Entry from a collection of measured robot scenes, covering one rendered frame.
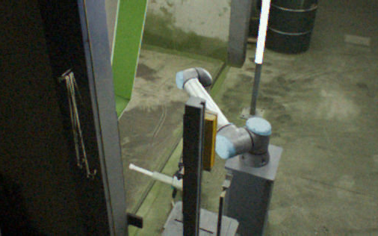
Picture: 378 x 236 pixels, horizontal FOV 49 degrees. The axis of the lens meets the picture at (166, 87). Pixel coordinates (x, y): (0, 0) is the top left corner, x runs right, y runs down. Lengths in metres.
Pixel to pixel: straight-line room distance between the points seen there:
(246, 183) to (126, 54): 1.33
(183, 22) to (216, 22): 0.39
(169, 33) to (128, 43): 1.78
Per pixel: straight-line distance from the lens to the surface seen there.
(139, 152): 3.55
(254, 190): 2.68
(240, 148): 2.43
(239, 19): 4.51
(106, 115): 1.86
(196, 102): 1.39
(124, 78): 3.33
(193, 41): 4.80
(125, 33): 3.12
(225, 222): 2.12
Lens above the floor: 2.46
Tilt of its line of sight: 34 degrees down
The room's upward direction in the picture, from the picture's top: 1 degrees counter-clockwise
